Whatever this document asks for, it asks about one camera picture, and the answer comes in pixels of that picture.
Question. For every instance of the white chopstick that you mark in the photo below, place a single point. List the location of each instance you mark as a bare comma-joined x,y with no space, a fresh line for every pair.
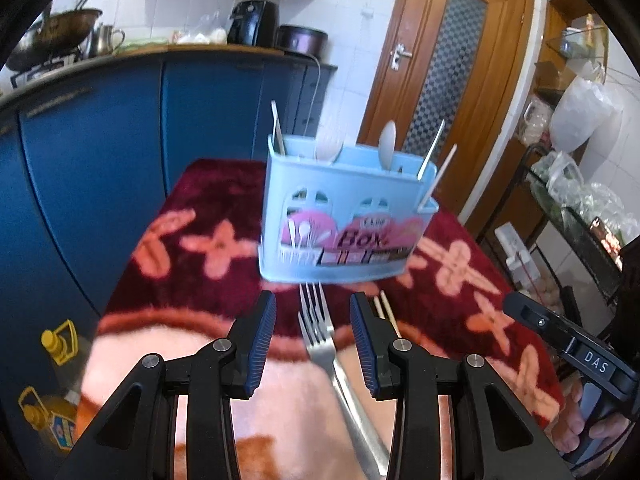
440,175

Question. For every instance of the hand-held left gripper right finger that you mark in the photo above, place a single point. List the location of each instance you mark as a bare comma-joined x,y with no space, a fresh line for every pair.
365,345

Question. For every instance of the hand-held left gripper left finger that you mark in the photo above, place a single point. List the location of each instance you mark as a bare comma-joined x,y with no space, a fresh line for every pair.
260,345

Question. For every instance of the light blue utensil box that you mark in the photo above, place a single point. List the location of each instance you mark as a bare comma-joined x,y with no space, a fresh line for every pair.
320,175

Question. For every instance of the wooden door with glass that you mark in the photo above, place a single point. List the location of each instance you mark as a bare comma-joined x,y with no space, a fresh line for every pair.
425,35

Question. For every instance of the blue lower kitchen cabinet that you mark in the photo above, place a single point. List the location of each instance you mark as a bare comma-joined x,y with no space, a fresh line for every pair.
100,160

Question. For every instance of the wooden shelf unit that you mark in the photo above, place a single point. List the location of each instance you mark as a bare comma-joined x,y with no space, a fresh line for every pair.
560,10

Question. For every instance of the black air fryer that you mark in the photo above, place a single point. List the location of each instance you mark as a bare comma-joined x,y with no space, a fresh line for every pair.
252,22

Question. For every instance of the yellow-capped oil bottle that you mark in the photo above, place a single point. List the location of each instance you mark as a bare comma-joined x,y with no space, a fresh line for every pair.
60,345
50,420

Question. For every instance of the white wall switch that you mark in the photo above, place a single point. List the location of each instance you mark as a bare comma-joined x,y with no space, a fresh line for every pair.
368,12

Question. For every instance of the clear plastic bags of food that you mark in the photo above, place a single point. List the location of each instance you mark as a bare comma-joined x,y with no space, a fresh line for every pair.
565,175

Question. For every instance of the black metal rack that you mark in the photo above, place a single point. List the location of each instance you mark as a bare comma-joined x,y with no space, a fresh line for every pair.
575,220

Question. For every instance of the wooden cutting board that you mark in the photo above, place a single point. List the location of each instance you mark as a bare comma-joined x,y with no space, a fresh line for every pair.
225,48

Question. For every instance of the metal jug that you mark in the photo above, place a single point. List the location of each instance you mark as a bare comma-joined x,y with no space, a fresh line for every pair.
105,40

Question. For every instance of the large white plastic bag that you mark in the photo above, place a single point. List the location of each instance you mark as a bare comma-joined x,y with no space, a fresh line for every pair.
580,110

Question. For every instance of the white power strip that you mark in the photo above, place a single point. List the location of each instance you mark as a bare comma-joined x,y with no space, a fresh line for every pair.
515,250

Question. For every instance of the person's right hand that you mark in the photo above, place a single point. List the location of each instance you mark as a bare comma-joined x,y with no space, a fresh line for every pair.
570,425

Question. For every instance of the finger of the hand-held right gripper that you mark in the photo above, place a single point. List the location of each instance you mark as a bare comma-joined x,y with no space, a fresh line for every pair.
535,317

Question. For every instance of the metal fork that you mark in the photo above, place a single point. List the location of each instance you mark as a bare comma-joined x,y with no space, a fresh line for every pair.
320,300
325,360

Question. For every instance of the red and pink floral blanket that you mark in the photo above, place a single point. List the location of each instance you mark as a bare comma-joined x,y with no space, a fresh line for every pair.
210,185

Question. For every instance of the white spoon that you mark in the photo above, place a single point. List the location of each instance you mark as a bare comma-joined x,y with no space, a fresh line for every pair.
387,142

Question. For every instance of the dark round cooker pot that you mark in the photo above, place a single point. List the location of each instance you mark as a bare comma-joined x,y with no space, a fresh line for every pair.
300,40

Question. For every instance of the plastic bag with food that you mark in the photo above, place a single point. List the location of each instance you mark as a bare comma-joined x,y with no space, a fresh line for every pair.
200,32

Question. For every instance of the gas stove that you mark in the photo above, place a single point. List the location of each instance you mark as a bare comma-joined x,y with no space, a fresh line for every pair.
45,67

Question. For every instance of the dark metal wok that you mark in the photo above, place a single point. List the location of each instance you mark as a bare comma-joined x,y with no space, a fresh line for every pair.
55,35

